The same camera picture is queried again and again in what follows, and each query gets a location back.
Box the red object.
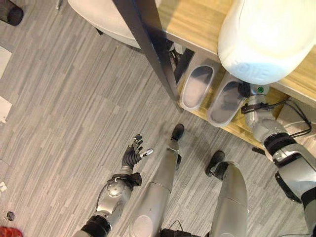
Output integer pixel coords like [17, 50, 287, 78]
[0, 226, 23, 237]

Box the wooden shoe rack black frame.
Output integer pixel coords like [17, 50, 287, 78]
[112, 0, 316, 157]

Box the robot leg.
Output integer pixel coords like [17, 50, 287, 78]
[205, 150, 249, 237]
[128, 123, 186, 237]

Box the white paper sheet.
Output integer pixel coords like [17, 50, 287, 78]
[0, 95, 13, 124]
[0, 46, 13, 80]

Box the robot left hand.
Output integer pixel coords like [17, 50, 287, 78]
[120, 134, 154, 171]

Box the white upholstered stool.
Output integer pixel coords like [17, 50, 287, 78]
[67, 0, 150, 49]

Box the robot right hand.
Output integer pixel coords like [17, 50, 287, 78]
[238, 82, 252, 98]

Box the white foam slipper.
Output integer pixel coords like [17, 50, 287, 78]
[217, 0, 316, 86]

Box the robot left leg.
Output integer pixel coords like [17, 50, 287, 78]
[128, 123, 186, 237]

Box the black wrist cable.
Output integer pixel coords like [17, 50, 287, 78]
[241, 99, 313, 137]

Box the dark round object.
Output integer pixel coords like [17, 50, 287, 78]
[0, 4, 25, 27]

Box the robot right leg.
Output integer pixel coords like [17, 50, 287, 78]
[205, 150, 249, 237]

